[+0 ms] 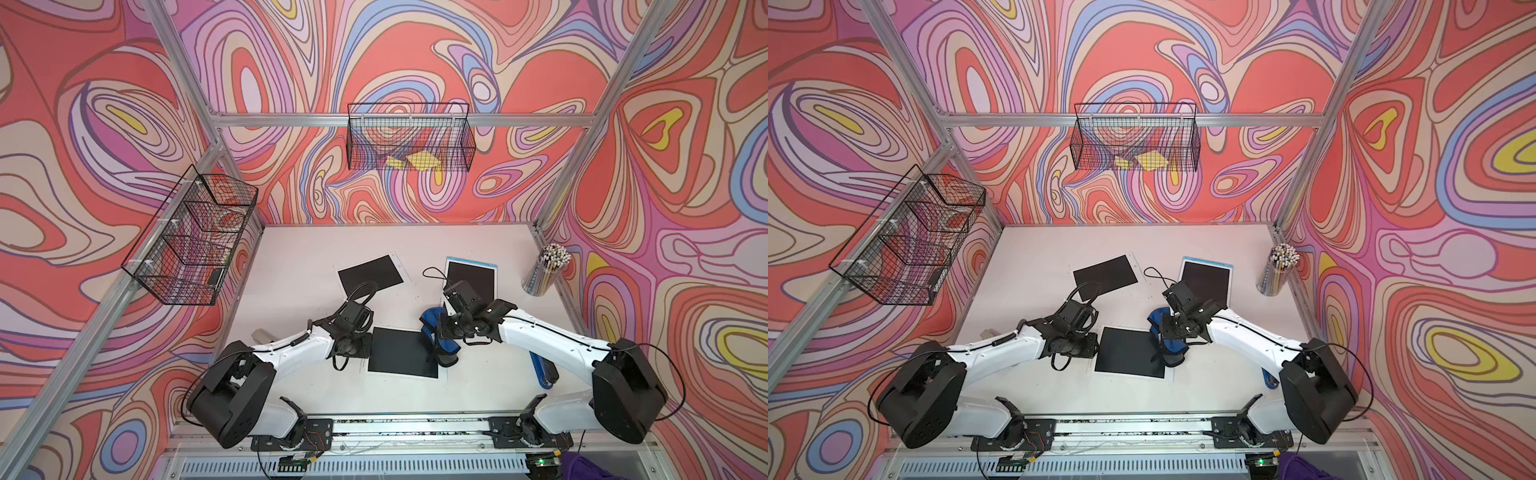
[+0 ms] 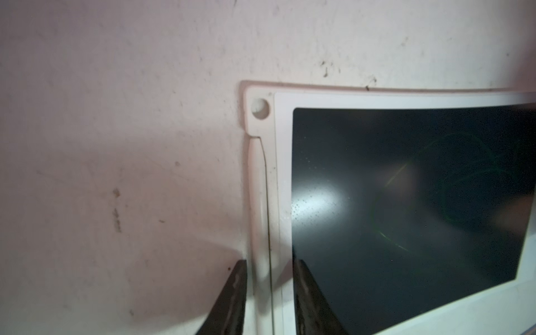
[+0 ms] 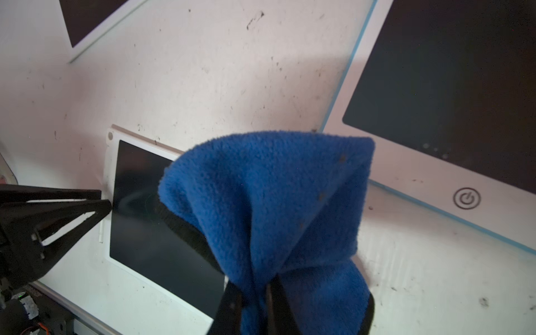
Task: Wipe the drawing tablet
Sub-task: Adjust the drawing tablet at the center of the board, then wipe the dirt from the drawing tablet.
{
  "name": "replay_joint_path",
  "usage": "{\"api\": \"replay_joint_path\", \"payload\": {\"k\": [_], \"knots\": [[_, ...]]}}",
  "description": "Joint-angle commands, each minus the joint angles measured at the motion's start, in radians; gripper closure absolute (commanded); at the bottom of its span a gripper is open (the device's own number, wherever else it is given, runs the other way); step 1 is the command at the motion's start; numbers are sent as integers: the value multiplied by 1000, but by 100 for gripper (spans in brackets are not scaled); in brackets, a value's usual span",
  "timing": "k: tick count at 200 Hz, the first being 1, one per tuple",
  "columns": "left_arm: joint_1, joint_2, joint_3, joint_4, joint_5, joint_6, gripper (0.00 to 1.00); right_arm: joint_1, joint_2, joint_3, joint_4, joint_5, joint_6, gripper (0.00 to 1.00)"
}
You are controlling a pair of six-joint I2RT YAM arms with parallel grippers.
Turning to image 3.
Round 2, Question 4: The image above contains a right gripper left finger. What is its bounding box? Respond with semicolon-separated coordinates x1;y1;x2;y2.
207;281;243;335

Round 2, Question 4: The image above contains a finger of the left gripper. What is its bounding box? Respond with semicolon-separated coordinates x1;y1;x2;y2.
1;200;112;289
1;184;102;204

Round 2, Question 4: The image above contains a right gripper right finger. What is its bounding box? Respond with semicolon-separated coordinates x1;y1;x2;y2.
265;275;301;335

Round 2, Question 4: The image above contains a blue microfibre cloth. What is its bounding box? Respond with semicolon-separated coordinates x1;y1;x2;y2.
157;131;375;334

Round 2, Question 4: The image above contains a white tablet at back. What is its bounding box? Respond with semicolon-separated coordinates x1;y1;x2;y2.
59;0;145;63

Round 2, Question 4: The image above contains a blue-edged white drawing tablet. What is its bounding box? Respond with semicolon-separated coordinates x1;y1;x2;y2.
321;1;535;251

